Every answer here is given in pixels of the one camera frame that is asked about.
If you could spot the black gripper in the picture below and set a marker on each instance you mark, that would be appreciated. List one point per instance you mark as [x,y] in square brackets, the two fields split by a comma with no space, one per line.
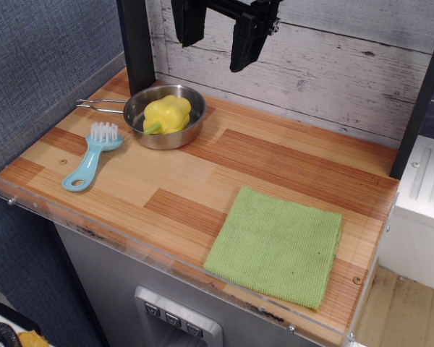
[254,22]

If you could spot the green cloth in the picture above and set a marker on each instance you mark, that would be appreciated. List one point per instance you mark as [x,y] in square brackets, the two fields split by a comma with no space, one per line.
[277,248]

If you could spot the yellow toy bell pepper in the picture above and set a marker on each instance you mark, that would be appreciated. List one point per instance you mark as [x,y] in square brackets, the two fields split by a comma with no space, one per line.
[166,116]

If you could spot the light blue dish brush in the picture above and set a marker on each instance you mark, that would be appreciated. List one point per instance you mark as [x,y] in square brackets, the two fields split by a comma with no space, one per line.
[103,137]

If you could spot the silver toy fridge cabinet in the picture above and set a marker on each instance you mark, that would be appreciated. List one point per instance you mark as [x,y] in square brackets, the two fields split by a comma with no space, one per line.
[110,269]

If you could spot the white side cabinet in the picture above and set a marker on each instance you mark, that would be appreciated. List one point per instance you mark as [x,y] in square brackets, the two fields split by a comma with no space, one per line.
[407,244]

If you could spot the silver dispenser button panel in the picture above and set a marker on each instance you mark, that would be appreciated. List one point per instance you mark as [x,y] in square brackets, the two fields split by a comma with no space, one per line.
[168,323]

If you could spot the yellow object at corner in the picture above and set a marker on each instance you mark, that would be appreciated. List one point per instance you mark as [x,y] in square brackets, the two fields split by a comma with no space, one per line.
[32,339]

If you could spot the black left frame post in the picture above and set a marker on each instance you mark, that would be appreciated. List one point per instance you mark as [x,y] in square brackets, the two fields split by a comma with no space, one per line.
[133,20]

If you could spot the black frame post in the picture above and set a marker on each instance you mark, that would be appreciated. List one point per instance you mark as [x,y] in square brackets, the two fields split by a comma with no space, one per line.
[415,122]
[133,20]

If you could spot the steel pan with wire handle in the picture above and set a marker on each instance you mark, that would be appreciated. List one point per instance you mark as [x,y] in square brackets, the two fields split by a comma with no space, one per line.
[133,114]

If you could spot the black right frame post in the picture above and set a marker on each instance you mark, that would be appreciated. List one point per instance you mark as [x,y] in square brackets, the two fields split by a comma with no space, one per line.
[415,122]

